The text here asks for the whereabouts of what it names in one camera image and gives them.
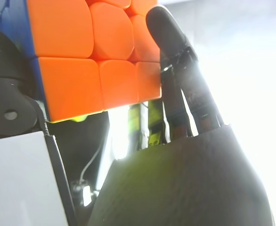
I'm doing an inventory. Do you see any multicoloured puzzle cube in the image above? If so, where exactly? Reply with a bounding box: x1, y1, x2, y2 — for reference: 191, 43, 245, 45
0, 0, 163, 123

